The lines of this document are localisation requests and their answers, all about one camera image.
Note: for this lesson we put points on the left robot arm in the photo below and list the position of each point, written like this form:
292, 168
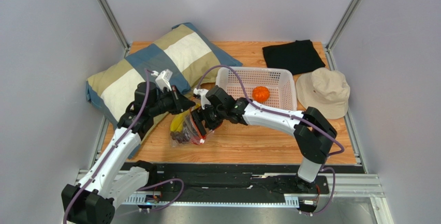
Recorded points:
96, 197

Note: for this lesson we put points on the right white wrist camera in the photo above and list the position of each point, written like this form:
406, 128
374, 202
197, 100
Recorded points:
201, 94

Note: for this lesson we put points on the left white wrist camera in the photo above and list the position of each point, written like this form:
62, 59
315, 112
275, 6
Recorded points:
162, 79

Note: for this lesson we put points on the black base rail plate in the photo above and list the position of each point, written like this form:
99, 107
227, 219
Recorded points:
231, 183

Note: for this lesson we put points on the orange fake pumpkin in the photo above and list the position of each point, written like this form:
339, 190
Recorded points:
261, 94

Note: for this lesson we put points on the yellow fake banana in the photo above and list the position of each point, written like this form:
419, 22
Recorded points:
177, 124

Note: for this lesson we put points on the clear zip top bag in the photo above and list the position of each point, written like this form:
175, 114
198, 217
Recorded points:
188, 119

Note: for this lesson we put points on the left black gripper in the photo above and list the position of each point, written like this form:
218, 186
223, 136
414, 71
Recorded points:
180, 103

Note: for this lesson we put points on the black folded cloth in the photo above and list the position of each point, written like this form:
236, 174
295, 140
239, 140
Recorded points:
298, 57

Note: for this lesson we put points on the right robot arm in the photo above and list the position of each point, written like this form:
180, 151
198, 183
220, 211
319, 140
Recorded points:
312, 131

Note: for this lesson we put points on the beige bucket hat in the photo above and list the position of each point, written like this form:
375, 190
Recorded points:
326, 90

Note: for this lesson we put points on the striped blue beige pillow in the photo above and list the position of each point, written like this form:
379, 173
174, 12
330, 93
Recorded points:
185, 51

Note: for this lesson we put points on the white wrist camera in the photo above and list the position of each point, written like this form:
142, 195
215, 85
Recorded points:
162, 79
201, 94

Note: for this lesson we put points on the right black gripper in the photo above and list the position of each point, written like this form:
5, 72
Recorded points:
204, 120

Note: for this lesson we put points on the white plastic perforated basket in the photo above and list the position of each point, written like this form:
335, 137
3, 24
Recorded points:
279, 82

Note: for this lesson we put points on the purple fake grapes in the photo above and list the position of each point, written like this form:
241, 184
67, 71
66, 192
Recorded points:
187, 136

